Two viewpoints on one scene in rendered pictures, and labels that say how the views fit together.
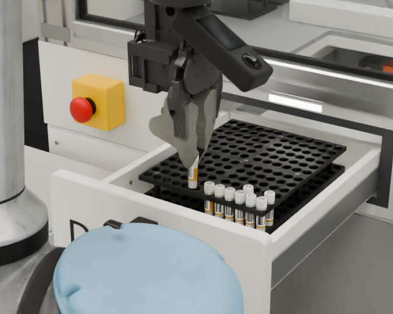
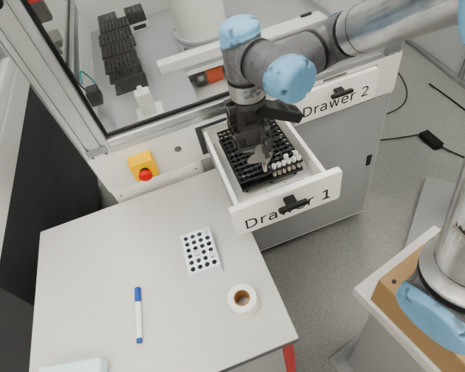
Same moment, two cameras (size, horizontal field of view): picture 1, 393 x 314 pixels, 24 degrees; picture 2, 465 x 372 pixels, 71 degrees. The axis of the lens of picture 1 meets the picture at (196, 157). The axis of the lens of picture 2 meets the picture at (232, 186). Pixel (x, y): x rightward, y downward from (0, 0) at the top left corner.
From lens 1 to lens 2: 0.77 m
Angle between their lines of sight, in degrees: 40
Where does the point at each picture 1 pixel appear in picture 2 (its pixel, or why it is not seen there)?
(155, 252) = not seen: outside the picture
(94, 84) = (142, 161)
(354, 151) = not seen: hidden behind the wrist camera
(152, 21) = (241, 119)
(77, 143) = (133, 188)
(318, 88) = not seen: hidden behind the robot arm
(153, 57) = (252, 134)
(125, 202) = (274, 197)
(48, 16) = (88, 147)
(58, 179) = (237, 211)
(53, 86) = (108, 175)
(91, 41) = (122, 143)
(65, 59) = (109, 159)
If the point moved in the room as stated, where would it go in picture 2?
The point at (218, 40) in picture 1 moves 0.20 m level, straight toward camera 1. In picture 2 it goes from (280, 108) to (371, 139)
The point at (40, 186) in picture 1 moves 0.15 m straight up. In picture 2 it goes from (150, 217) to (131, 187)
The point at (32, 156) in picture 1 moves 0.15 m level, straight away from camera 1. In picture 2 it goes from (121, 209) to (88, 196)
